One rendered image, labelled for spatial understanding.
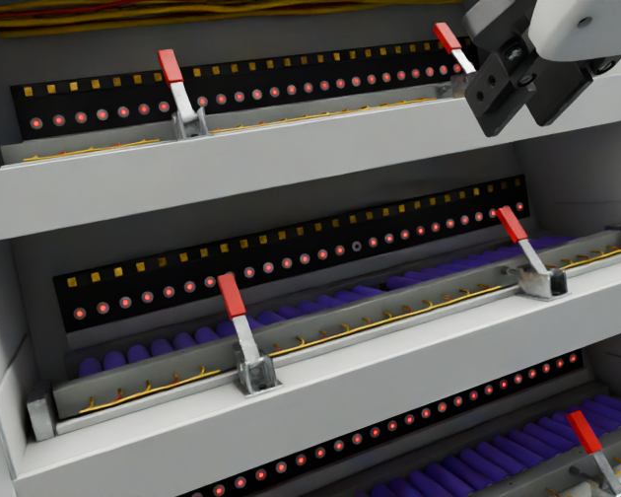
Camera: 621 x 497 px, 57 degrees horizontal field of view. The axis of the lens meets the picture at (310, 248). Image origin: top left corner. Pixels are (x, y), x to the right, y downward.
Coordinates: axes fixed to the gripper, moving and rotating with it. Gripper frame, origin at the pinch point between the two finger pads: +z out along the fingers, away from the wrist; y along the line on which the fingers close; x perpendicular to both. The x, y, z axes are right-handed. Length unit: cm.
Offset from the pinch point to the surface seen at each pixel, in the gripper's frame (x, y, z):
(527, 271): -5.4, 11.5, 20.4
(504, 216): 0.0, 11.8, 20.2
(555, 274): -6.6, 13.1, 19.3
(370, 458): -15.4, -2.4, 37.5
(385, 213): 7.6, 7.2, 31.5
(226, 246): 8.0, -11.1, 31.2
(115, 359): -0.6, -23.5, 29.0
